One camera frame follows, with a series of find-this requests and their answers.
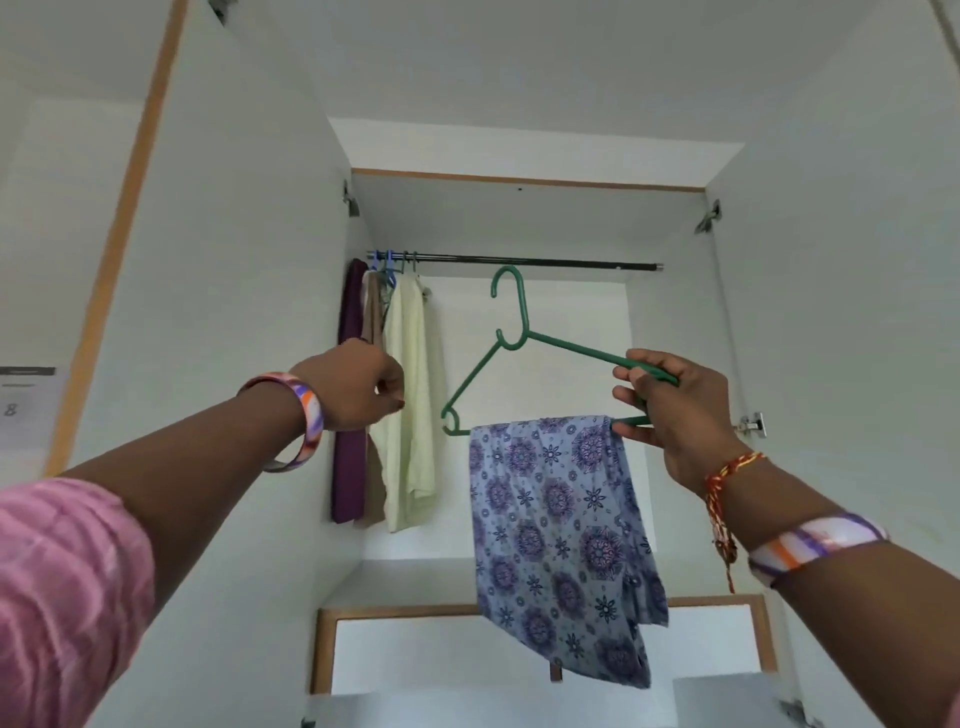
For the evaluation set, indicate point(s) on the light yellow shirt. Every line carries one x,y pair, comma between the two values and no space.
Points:
408,405

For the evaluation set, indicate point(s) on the blue floral patterned garment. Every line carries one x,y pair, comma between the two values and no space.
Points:
563,555

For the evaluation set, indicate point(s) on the beige garment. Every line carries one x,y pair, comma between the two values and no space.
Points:
374,300

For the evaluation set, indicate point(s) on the blue plastic hanger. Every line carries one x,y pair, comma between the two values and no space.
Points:
375,266
390,267

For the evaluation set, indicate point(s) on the striped orange purple bangle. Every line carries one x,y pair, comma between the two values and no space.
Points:
308,413

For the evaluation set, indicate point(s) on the white notice with dark header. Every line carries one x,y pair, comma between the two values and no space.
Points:
23,413

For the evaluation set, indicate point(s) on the striped white purple bangle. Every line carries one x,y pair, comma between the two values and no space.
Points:
810,540

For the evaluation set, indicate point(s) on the green plastic hanger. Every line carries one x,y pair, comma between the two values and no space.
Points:
600,354

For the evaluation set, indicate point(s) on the dark metal wardrobe rod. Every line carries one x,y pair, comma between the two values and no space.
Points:
570,264

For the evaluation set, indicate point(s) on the person's left forearm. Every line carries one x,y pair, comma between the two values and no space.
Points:
180,480

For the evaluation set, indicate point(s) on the person's right forearm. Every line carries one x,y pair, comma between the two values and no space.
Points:
870,630

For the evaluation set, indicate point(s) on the person's left hand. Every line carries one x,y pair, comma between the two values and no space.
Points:
353,383

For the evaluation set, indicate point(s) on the person's right hand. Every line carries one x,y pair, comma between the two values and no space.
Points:
683,420

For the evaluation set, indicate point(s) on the purple tree-print t-shirt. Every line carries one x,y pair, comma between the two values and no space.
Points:
350,420

